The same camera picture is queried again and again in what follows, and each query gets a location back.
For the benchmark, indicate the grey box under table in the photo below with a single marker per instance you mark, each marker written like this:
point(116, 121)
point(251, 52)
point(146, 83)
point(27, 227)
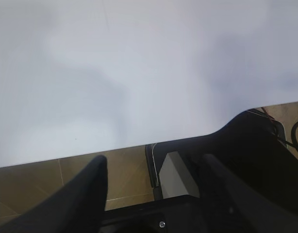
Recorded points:
point(175, 178)

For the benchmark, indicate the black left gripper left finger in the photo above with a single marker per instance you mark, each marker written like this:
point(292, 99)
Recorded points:
point(78, 207)

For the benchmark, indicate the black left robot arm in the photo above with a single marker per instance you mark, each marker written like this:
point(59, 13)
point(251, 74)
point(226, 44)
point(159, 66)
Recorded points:
point(252, 146)

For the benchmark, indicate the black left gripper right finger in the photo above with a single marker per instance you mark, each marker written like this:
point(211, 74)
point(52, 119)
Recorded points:
point(230, 206)

